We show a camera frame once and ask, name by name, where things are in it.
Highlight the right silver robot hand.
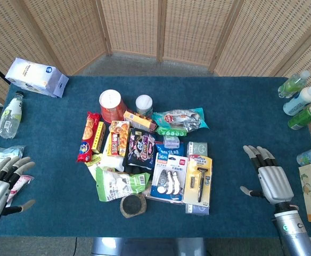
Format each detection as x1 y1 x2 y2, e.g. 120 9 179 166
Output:
240 145 295 205

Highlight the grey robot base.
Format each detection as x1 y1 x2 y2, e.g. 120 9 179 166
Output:
91 237 207 256

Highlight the razor blister pack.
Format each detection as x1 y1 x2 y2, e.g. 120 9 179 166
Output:
183 155 214 207

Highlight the blue correction tape package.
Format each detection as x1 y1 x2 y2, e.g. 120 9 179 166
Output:
150 152 189 203

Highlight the red biscuit pack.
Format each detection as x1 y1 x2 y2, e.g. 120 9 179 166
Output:
77 111 102 163

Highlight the teal dried fish package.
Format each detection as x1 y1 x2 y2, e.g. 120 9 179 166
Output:
151 107 210 132

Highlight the white plastic snack bag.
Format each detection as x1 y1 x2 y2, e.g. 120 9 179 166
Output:
85 130 126 182

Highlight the red and white tube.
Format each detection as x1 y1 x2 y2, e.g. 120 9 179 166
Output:
5 174 33 207

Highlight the blue table cloth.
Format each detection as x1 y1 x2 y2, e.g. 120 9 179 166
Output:
0 75 311 238

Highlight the green soda can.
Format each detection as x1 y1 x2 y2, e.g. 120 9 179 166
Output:
288 104 311 131

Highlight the clear bottle with white label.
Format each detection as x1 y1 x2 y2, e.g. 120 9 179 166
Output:
0 91 24 140

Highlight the blue grey small box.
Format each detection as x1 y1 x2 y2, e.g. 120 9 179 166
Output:
184 203 210 215

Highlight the grey green small box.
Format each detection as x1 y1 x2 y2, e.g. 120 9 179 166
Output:
186 141 208 158

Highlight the white milk drink bottle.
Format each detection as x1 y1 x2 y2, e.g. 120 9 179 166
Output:
282 85 311 116

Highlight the green tea bottle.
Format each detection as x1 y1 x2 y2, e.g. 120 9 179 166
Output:
277 70 311 99

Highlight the blue snack bag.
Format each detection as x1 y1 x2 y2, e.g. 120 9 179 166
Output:
154 141 185 158

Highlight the small clear floss box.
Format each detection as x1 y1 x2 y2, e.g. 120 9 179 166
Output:
163 135 182 149

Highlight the green candy roll pack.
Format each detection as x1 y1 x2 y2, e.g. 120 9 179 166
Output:
155 126 189 138

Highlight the yellow narrow box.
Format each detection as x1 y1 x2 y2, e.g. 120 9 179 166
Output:
91 121 107 155

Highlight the white tissue box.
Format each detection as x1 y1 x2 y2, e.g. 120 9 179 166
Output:
5 58 70 99

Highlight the green white snack bag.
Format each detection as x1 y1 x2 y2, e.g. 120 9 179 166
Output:
95 166 151 203

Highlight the yellow curry box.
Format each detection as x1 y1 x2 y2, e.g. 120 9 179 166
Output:
107 120 131 157

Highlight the black purple snack bag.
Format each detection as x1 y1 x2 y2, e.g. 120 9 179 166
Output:
122 128 157 174

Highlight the red instant noodle cup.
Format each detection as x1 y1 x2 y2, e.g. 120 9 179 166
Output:
99 90 128 124

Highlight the orange brown snack box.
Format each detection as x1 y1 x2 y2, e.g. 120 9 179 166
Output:
123 110 158 133

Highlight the white lidded round can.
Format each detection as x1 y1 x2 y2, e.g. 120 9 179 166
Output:
135 94 154 117

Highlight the woven bamboo folding screen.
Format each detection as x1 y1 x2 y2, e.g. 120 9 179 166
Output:
0 0 311 146

